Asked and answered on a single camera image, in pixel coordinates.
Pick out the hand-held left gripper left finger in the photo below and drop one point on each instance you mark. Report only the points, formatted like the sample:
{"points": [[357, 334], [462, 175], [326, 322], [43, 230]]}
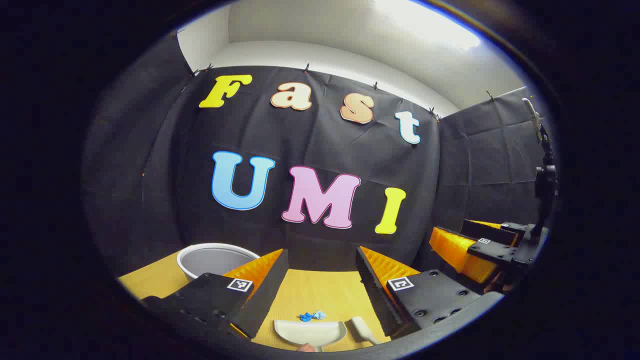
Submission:
{"points": [[270, 287]]}

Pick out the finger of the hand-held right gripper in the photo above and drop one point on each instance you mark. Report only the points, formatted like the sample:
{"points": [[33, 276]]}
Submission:
{"points": [[492, 250], [480, 229]]}

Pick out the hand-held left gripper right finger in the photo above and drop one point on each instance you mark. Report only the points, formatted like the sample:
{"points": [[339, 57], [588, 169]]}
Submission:
{"points": [[372, 292]]}

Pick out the small white broom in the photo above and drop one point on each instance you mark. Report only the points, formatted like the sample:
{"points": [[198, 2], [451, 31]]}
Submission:
{"points": [[361, 327]]}

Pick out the dark blue paper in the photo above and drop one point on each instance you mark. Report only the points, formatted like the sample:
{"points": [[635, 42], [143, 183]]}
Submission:
{"points": [[305, 316]]}

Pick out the light blue paper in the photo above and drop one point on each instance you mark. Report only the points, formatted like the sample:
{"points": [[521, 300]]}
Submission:
{"points": [[319, 315]]}

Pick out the white dustpan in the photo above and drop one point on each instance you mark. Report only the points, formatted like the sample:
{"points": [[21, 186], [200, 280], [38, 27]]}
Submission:
{"points": [[310, 331]]}

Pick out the white garbage bin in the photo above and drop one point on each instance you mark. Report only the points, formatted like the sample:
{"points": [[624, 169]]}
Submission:
{"points": [[210, 257]]}

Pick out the wooden desktop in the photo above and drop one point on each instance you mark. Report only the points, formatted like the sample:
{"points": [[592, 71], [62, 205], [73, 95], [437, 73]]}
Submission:
{"points": [[315, 290]]}

